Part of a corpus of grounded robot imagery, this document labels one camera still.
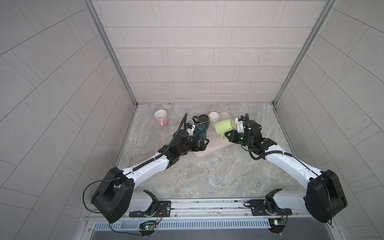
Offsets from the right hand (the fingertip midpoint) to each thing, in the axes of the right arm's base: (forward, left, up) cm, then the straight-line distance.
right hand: (224, 134), depth 82 cm
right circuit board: (-41, -19, -17) cm, 48 cm away
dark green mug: (+8, +13, -7) cm, 16 cm away
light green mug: (+3, +1, +3) cm, 4 cm away
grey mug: (+14, +19, -4) cm, 24 cm away
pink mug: (+17, +37, -2) cm, 41 cm away
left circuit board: (-38, +39, -11) cm, 56 cm away
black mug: (+16, +11, -5) cm, 21 cm away
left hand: (-3, +10, 0) cm, 10 cm away
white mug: (+19, +3, -6) cm, 20 cm away
